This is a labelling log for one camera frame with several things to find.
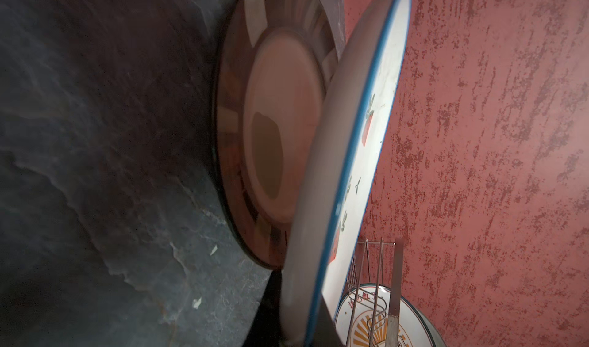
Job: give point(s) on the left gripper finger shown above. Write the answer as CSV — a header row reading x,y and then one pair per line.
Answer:
x,y
325,333

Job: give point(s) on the white watermelon pattern plate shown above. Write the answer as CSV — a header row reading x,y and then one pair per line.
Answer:
x,y
341,168

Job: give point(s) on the dark striped rim plate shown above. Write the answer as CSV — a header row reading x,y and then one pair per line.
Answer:
x,y
276,61

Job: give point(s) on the small red patterned plate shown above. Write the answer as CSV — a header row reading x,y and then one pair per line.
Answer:
x,y
362,320

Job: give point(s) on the wire dish rack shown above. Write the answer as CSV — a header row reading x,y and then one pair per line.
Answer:
x,y
360,273

